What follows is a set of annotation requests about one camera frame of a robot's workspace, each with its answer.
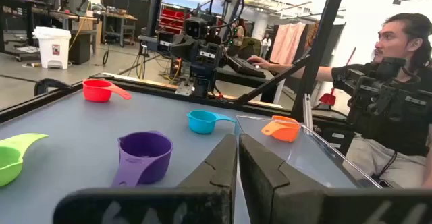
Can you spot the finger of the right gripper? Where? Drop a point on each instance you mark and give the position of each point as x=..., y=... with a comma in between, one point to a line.
x=188, y=50
x=177, y=48

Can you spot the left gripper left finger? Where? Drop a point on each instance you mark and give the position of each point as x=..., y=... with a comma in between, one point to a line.
x=209, y=183

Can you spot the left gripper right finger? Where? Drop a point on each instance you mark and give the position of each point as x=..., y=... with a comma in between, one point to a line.
x=270, y=190

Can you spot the orange measuring cup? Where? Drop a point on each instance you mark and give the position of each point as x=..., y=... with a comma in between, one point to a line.
x=285, y=133

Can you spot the clear plastic rectangular basket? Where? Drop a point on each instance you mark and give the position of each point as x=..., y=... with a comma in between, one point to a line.
x=324, y=163

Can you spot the teal measuring cup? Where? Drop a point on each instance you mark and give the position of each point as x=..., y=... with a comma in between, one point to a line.
x=200, y=122

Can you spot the purple measuring cup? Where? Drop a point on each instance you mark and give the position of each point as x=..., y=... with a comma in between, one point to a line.
x=148, y=156

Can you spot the red measuring cup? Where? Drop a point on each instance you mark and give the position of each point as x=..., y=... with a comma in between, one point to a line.
x=94, y=90

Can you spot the green measuring cup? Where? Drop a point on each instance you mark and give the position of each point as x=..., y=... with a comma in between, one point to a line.
x=10, y=166

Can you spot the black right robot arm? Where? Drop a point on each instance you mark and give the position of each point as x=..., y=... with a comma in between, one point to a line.
x=202, y=82

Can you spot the red storage bin rack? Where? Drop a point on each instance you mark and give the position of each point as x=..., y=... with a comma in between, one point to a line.
x=173, y=18

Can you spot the black keyboard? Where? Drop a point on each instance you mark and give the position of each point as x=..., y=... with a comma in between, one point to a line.
x=244, y=67

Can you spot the person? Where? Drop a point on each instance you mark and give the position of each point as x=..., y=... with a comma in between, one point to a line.
x=266, y=43
x=388, y=163

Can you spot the metal workbench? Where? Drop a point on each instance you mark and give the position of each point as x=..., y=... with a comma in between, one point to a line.
x=118, y=18

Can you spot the pink hanging cloth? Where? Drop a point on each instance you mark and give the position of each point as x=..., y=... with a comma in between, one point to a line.
x=287, y=43

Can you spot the black waste bin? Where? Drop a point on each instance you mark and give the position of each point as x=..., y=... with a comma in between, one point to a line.
x=80, y=48

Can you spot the red dustpan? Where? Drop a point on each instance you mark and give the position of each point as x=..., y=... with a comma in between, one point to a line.
x=327, y=99

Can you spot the white pedal trash bin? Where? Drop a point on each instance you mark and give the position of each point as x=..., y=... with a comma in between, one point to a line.
x=52, y=48

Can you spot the black table clamp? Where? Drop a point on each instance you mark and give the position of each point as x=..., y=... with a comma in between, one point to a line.
x=50, y=82

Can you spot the dark work desk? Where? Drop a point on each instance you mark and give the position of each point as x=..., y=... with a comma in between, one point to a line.
x=20, y=1

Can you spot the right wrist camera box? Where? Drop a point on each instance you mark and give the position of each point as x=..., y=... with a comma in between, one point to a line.
x=195, y=28

